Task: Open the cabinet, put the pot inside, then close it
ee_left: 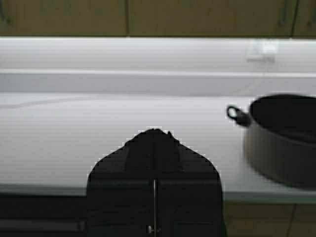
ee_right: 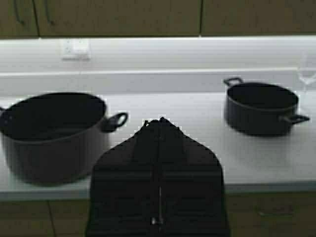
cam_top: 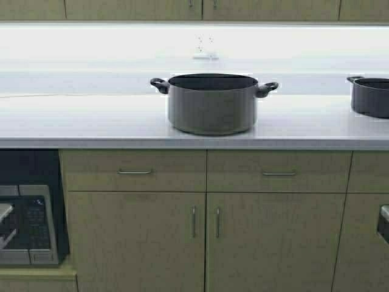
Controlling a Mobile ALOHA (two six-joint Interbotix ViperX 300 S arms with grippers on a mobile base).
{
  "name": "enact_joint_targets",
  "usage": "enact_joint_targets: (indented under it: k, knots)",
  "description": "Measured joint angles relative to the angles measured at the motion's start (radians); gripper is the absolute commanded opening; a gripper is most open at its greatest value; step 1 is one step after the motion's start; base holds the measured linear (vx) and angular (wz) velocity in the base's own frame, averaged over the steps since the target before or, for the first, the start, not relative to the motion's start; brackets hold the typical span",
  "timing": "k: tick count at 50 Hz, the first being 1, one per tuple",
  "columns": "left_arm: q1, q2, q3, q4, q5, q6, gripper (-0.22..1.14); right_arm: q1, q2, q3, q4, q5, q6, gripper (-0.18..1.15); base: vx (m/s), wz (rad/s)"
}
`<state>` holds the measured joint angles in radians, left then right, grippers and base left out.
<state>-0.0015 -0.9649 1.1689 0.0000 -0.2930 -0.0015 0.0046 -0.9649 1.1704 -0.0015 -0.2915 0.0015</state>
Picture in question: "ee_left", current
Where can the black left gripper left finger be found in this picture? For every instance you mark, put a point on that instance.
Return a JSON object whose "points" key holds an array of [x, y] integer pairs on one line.
{"points": [[119, 191]]}

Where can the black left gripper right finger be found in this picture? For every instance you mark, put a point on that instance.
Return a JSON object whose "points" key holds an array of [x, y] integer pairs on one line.
{"points": [[189, 198]]}

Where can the dark grey cooking pot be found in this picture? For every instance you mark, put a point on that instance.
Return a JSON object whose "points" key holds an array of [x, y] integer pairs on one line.
{"points": [[280, 137]]}

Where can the upper cabinet wooden shelf edge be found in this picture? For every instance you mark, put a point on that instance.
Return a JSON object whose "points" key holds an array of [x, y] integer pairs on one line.
{"points": [[159, 18]]}

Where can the right wooden drawer front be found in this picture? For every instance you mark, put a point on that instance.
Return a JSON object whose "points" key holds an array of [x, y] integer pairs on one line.
{"points": [[250, 219]]}

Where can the black dishwasher appliance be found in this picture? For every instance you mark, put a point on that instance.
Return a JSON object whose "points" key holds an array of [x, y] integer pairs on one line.
{"points": [[42, 216]]}

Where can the white wall outlet plate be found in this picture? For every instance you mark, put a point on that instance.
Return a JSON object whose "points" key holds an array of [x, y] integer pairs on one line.
{"points": [[262, 51]]}

